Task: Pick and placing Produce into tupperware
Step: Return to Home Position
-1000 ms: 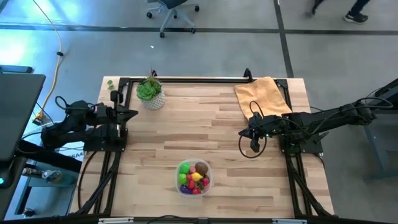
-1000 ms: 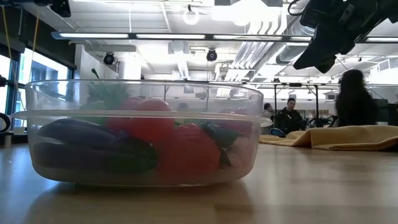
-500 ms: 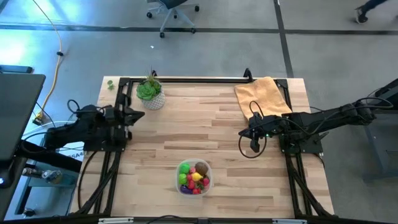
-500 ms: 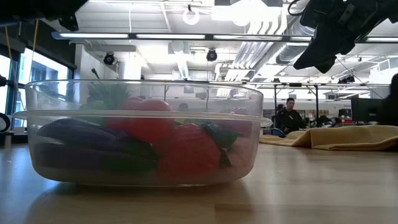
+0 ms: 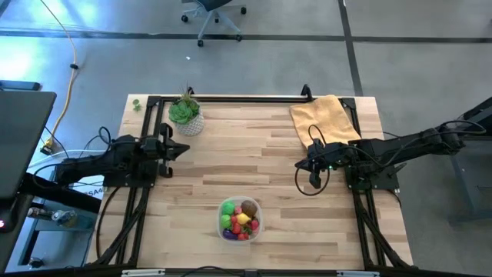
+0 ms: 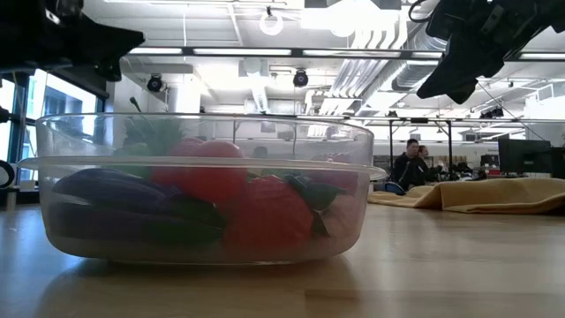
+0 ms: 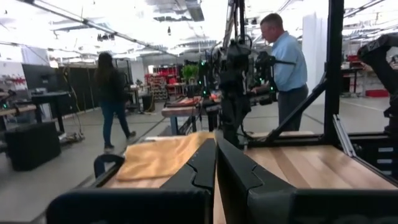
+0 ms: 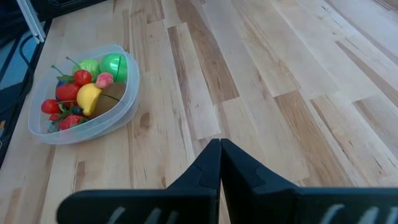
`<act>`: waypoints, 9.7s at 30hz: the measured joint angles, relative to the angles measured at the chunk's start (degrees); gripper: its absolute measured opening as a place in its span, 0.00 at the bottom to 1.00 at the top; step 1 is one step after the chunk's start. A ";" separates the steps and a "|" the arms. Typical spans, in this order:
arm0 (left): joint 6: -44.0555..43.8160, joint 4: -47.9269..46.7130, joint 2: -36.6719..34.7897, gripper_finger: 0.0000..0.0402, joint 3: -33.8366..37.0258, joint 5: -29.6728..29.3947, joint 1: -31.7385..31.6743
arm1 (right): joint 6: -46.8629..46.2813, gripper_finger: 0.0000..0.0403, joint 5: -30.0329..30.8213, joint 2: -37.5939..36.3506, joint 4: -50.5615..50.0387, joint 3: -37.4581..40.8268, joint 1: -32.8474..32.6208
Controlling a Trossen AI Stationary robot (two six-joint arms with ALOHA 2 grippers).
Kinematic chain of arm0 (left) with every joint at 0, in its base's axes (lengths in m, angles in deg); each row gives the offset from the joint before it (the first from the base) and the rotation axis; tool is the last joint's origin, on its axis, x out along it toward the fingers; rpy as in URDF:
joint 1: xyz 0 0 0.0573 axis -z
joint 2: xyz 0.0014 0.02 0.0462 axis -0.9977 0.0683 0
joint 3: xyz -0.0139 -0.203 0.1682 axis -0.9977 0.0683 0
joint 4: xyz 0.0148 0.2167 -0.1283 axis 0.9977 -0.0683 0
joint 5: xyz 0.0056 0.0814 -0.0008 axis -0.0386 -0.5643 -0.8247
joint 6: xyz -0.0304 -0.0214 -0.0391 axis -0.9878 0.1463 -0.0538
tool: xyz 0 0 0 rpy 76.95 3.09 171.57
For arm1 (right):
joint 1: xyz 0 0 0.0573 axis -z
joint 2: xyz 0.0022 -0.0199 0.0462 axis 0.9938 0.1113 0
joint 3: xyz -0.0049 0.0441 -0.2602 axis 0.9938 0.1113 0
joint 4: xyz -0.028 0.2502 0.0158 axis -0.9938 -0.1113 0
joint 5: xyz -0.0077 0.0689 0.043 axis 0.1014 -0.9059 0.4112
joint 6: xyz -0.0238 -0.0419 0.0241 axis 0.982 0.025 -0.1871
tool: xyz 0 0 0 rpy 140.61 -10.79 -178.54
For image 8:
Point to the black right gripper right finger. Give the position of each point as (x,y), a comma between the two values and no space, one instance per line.
(264,202)

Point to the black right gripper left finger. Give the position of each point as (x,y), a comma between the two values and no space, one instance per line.
(186,202)

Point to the clear plastic tupperware container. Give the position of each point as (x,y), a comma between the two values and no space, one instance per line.
(102,130)

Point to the brown toy kiwi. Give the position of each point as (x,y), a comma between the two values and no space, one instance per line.
(112,93)

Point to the small red toy strawberry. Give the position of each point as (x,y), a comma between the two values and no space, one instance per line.
(53,117)
(70,122)

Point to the dark toy berry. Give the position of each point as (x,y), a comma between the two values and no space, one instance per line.
(77,110)

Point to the yellow toy lemon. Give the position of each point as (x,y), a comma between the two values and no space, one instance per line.
(87,98)

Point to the small pink toy peach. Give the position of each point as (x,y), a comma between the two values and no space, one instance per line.
(104,80)

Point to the green toy bell pepper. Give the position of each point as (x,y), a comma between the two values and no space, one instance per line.
(113,67)

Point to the large red toy strawberry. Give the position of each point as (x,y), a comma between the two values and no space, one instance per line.
(66,91)

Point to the light green ribbed toy vegetable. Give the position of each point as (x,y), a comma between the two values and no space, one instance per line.
(90,66)

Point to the silver frame bracket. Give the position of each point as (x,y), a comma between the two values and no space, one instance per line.
(31,18)

